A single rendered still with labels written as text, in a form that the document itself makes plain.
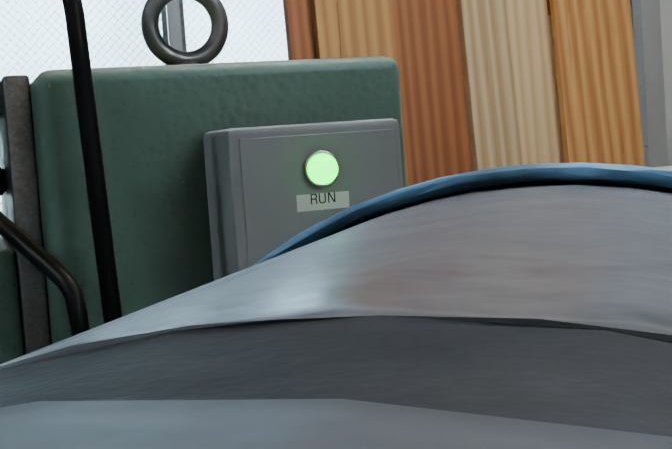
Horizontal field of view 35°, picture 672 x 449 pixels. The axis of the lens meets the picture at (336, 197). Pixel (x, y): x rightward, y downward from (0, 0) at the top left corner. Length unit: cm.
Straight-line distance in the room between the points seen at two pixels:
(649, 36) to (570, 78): 46
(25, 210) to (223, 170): 13
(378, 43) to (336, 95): 153
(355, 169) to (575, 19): 191
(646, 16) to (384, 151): 230
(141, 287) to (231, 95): 12
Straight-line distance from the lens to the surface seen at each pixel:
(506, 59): 235
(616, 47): 254
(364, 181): 58
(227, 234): 57
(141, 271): 61
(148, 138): 61
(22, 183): 64
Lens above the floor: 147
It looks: 3 degrees down
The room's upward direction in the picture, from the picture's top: 4 degrees counter-clockwise
